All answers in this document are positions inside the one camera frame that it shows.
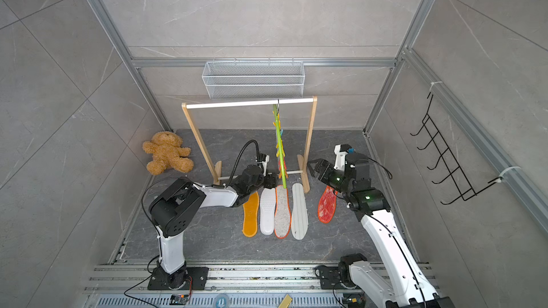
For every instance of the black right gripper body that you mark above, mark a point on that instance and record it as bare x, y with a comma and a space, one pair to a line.
332, 177

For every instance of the yellow fuzzy insole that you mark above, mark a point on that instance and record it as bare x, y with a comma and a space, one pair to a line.
250, 209

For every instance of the white foam insole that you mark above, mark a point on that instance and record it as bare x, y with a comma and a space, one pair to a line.
267, 211

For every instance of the red orange-edged insole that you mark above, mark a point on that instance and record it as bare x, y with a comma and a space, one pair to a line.
327, 205

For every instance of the green round clip hanger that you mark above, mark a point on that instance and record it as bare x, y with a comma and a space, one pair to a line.
279, 145

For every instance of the brown teddy bear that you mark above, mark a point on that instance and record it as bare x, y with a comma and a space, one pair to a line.
168, 153

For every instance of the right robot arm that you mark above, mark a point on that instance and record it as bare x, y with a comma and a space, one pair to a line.
406, 285

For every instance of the white wire mesh basket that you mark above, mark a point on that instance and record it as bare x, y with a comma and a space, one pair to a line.
254, 79

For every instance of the grey striped insole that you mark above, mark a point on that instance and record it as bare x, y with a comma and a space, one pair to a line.
299, 217

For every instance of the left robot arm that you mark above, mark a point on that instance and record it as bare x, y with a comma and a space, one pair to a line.
171, 214

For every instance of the grey felt orange-edged insole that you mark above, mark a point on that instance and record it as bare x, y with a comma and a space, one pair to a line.
282, 218

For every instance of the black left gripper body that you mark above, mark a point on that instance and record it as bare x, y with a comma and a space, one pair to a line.
270, 181

